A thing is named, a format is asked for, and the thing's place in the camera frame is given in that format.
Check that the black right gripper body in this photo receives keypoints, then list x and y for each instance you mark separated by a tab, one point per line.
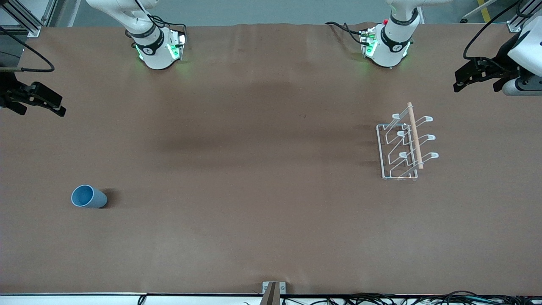
6	90

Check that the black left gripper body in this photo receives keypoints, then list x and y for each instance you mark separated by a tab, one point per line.
499	64

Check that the blue plastic cup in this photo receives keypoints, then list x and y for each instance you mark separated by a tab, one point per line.
89	197

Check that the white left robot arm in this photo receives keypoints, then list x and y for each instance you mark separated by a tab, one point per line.
394	51

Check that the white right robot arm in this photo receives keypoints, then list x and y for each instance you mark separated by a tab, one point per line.
156	55

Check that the brown table cover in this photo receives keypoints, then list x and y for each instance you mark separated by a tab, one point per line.
254	169

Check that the aluminium frame post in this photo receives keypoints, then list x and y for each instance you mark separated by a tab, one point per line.
34	30
518	21

